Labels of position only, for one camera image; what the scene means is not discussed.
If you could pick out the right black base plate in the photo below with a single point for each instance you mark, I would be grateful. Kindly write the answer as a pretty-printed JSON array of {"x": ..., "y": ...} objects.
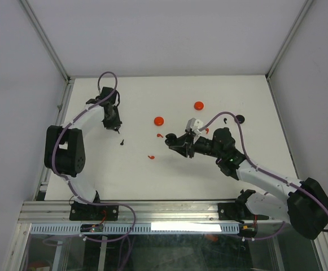
[{"x": 232, "y": 211}]

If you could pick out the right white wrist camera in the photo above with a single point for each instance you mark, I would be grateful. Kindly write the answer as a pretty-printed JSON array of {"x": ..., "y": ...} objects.
[{"x": 194, "y": 125}]

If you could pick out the aluminium mounting rail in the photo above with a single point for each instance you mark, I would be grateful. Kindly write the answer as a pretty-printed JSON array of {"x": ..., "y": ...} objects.
[{"x": 143, "y": 211}]

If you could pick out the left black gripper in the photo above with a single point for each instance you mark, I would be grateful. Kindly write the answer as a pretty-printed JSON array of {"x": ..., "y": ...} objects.
[{"x": 115, "y": 124}]

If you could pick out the left aluminium frame post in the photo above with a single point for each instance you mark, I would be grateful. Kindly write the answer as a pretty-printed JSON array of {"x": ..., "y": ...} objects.
[{"x": 40, "y": 32}]

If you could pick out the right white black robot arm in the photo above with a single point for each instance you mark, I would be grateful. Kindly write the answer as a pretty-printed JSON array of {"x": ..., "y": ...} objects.
[{"x": 302, "y": 204}]

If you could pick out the right aluminium frame post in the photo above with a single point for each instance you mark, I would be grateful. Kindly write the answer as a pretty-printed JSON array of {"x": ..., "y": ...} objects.
[{"x": 307, "y": 5}]

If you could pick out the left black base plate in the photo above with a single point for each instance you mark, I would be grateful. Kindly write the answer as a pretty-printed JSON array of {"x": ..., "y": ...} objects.
[{"x": 88, "y": 212}]

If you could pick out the black earbud charging case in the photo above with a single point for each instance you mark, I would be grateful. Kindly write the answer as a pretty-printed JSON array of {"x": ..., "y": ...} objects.
[{"x": 170, "y": 139}]

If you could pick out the aluminium frame post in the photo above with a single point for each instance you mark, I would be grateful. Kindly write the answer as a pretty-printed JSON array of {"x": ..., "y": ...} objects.
[
  {"x": 40, "y": 32},
  {"x": 307, "y": 5}
]

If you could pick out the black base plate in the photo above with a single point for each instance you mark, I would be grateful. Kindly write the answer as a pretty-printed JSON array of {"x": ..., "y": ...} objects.
[
  {"x": 232, "y": 211},
  {"x": 88, "y": 212}
]

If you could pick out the red charging case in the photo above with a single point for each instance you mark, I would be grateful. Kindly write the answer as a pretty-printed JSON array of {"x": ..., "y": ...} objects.
[
  {"x": 198, "y": 105},
  {"x": 158, "y": 121}
]

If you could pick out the grey slotted cable duct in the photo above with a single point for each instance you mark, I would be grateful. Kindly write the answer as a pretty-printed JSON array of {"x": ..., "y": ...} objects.
[{"x": 139, "y": 228}]

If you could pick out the small green circuit board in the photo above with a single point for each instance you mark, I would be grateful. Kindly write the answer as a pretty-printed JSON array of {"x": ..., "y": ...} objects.
[{"x": 92, "y": 228}]

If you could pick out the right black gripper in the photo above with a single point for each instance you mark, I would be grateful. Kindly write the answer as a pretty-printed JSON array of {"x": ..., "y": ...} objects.
[{"x": 188, "y": 148}]

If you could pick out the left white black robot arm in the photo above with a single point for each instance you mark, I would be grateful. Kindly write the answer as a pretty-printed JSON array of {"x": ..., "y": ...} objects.
[{"x": 64, "y": 145}]

